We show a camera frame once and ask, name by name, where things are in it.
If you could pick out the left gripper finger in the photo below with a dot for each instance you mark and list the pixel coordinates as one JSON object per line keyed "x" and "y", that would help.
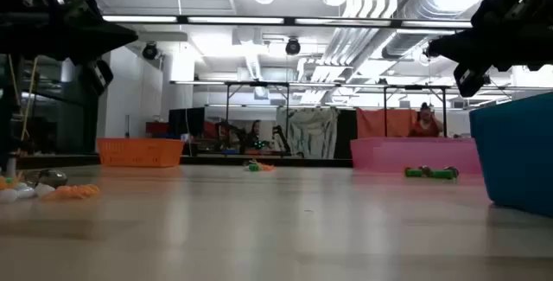
{"x": 100, "y": 78}
{"x": 99, "y": 36}

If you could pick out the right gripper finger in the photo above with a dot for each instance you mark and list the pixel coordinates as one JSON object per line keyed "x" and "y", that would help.
{"x": 471, "y": 80}
{"x": 471, "y": 49}

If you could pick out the orange plastic basket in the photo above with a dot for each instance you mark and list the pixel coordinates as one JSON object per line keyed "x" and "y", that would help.
{"x": 140, "y": 153}

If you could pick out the orange plastic spider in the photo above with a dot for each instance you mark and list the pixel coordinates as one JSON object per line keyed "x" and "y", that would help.
{"x": 73, "y": 192}
{"x": 3, "y": 183}
{"x": 266, "y": 166}

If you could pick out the black background robot arm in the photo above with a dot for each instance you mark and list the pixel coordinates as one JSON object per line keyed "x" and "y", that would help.
{"x": 281, "y": 138}

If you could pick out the black ceiling spotlight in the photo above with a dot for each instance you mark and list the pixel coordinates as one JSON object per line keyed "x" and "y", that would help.
{"x": 293, "y": 46}
{"x": 150, "y": 51}

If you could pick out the person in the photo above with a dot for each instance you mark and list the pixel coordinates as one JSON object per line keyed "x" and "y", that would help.
{"x": 425, "y": 123}
{"x": 255, "y": 136}

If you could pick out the red box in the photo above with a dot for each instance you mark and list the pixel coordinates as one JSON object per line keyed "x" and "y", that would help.
{"x": 156, "y": 128}

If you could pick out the teal plastic bin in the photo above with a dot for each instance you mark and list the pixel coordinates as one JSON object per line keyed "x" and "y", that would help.
{"x": 518, "y": 155}

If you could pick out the pink plastic bin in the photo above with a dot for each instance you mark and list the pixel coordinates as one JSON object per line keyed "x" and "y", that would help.
{"x": 415, "y": 155}

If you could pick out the black monitor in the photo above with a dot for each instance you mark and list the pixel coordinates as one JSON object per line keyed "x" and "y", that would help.
{"x": 186, "y": 122}

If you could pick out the orange cloth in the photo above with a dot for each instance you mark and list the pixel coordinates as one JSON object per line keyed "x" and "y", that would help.
{"x": 380, "y": 123}

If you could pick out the white plastic bone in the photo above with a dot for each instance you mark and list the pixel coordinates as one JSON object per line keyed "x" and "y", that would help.
{"x": 25, "y": 192}
{"x": 44, "y": 189}
{"x": 8, "y": 196}

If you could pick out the silver metal cylinder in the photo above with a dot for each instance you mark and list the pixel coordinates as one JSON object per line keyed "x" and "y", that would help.
{"x": 10, "y": 166}

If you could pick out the black curtain panel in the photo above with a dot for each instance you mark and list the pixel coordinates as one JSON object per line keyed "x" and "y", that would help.
{"x": 345, "y": 134}

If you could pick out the white patterned drape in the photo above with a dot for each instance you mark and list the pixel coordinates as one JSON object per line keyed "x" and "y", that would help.
{"x": 309, "y": 132}

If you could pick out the LED light bar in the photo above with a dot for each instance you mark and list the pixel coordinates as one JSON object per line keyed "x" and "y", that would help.
{"x": 288, "y": 21}

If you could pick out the black metal stand frame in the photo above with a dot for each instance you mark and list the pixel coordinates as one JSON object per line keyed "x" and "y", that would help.
{"x": 287, "y": 116}
{"x": 444, "y": 112}

